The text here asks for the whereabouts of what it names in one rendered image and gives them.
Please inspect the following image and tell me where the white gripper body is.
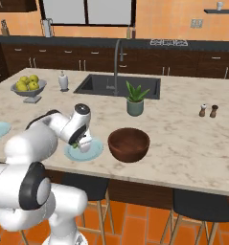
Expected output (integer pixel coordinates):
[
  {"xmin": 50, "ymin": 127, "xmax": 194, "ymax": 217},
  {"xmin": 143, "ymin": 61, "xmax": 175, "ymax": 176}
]
[{"xmin": 78, "ymin": 128, "xmax": 94, "ymax": 154}]

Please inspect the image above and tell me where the brown wooden bowl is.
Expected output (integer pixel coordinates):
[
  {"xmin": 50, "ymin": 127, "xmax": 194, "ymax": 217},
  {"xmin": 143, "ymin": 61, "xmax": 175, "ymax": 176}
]
[{"xmin": 106, "ymin": 126, "xmax": 151, "ymax": 164}]

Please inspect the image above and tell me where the grey fruit bowl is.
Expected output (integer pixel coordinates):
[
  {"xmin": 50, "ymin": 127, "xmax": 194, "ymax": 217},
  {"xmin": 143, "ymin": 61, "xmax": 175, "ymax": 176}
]
[{"xmin": 10, "ymin": 78, "xmax": 48, "ymax": 104}]

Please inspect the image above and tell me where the light blue plate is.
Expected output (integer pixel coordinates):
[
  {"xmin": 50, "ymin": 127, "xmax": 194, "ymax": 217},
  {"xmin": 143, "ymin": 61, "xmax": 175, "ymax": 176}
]
[
  {"xmin": 0, "ymin": 121, "xmax": 11, "ymax": 142},
  {"xmin": 63, "ymin": 137, "xmax": 104, "ymax": 163}
]

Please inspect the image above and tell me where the green plant in grey pot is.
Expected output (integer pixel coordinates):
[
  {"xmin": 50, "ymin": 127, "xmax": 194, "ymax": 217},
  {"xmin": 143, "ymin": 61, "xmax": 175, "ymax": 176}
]
[{"xmin": 125, "ymin": 79, "xmax": 151, "ymax": 118}]

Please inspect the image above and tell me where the white soap dispenser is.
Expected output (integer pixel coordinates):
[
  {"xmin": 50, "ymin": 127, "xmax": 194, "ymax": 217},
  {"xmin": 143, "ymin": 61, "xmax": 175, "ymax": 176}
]
[{"xmin": 57, "ymin": 70, "xmax": 70, "ymax": 93}]

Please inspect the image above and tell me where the dark brown island front panel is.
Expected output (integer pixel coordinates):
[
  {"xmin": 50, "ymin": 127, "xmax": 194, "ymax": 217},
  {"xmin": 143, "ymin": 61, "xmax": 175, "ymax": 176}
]
[{"xmin": 42, "ymin": 167, "xmax": 229, "ymax": 212}]

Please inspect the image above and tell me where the dark sink basin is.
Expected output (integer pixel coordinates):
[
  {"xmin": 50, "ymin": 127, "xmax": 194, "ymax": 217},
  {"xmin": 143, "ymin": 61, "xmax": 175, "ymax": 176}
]
[{"xmin": 73, "ymin": 73, "xmax": 162, "ymax": 100}]

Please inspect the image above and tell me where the grey tap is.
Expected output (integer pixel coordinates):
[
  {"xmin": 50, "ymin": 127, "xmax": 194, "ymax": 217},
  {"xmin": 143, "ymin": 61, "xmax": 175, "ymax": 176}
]
[{"xmin": 106, "ymin": 38, "xmax": 126, "ymax": 97}]

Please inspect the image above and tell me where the dark brown cupboard run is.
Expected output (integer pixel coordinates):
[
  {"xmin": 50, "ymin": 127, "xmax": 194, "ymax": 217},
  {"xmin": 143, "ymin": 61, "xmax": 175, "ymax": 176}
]
[{"xmin": 0, "ymin": 34, "xmax": 229, "ymax": 88}]

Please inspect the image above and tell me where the white-topped salt shaker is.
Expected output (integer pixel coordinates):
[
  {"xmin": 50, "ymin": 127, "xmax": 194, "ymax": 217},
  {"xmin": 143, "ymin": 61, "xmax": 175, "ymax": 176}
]
[{"xmin": 198, "ymin": 102, "xmax": 208, "ymax": 118}]

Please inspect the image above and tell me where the grey jug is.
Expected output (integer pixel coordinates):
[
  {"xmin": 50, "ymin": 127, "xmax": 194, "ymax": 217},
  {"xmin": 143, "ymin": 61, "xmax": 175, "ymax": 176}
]
[{"xmin": 39, "ymin": 17, "xmax": 55, "ymax": 38}]

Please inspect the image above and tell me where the dark brown pepper shaker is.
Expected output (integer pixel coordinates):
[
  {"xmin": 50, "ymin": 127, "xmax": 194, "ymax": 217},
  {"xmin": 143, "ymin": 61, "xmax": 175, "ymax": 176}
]
[{"xmin": 209, "ymin": 104, "xmax": 219, "ymax": 119}]

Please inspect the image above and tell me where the hob with white grates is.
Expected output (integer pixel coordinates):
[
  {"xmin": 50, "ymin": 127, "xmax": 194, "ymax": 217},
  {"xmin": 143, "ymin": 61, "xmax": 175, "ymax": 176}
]
[{"xmin": 149, "ymin": 38, "xmax": 189, "ymax": 47}]

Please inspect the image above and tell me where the knife block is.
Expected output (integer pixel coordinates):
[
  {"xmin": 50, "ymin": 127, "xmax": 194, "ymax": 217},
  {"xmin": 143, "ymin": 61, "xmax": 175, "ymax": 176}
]
[{"xmin": 0, "ymin": 18, "xmax": 11, "ymax": 37}]

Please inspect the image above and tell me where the window with dark frame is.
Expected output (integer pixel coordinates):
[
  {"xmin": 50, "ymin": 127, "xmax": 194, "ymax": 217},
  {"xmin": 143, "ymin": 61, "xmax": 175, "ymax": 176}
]
[{"xmin": 37, "ymin": 0, "xmax": 138, "ymax": 28}]

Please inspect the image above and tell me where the dark brown wall cupboard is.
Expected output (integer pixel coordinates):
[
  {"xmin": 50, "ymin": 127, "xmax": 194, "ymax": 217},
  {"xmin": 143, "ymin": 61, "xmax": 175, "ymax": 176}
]
[{"xmin": 0, "ymin": 0, "xmax": 38, "ymax": 13}]

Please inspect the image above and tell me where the grey wall socket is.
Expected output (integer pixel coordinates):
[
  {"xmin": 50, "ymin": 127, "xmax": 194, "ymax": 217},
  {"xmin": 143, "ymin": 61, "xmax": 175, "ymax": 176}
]
[{"xmin": 190, "ymin": 18, "xmax": 204, "ymax": 29}]

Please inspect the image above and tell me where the dark wall shelf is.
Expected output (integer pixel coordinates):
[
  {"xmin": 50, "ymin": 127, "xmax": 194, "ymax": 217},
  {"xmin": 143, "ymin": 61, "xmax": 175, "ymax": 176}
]
[{"xmin": 203, "ymin": 9, "xmax": 229, "ymax": 14}]

